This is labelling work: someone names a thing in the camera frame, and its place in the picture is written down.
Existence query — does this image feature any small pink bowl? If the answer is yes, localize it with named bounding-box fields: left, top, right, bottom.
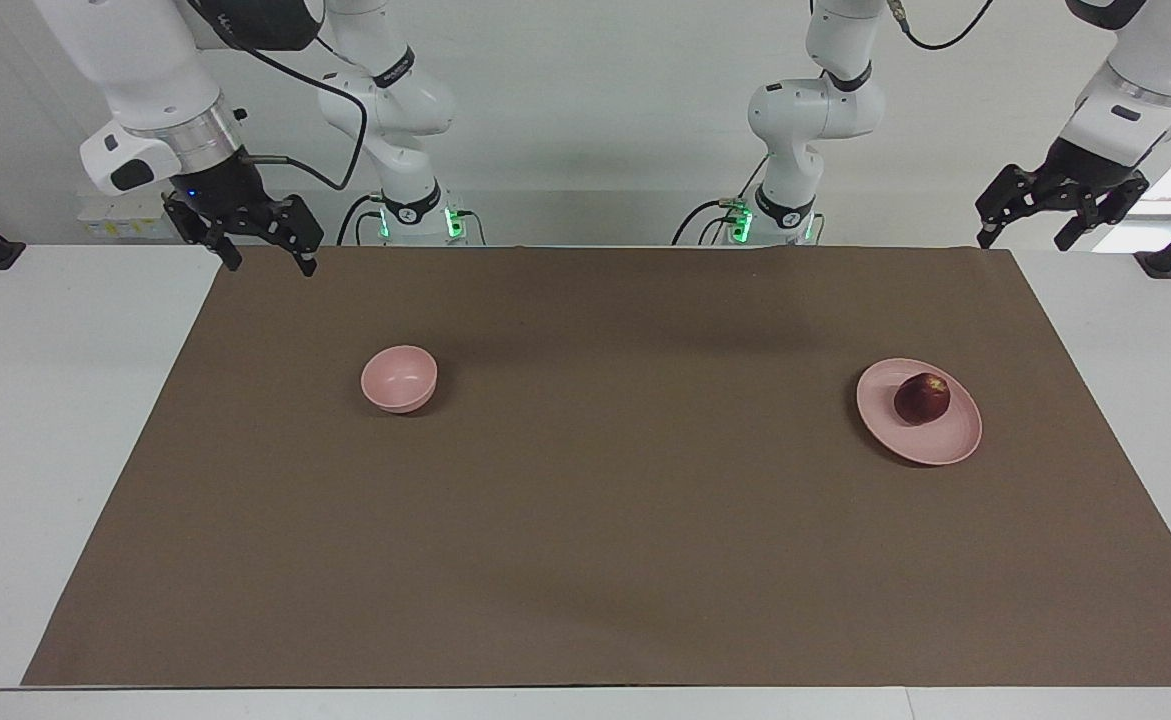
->
left=360, top=344, right=439, bottom=415

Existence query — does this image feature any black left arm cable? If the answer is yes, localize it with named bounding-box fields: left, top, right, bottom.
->
left=883, top=0, right=998, bottom=52

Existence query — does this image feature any dark red apple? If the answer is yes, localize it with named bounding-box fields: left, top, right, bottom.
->
left=893, top=372, right=952, bottom=427

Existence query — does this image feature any black base cable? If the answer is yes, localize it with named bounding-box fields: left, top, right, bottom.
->
left=671, top=155, right=772, bottom=247
left=335, top=192, right=387, bottom=247

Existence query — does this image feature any brown table mat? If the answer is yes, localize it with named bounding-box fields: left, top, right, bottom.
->
left=20, top=244, right=1171, bottom=689

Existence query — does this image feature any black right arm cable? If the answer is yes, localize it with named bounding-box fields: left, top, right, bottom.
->
left=185, top=0, right=371, bottom=192

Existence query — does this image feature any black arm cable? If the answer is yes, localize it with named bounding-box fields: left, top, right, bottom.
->
left=883, top=0, right=998, bottom=52
left=185, top=0, right=371, bottom=192

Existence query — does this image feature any pink plate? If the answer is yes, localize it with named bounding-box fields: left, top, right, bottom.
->
left=855, top=357, right=984, bottom=467

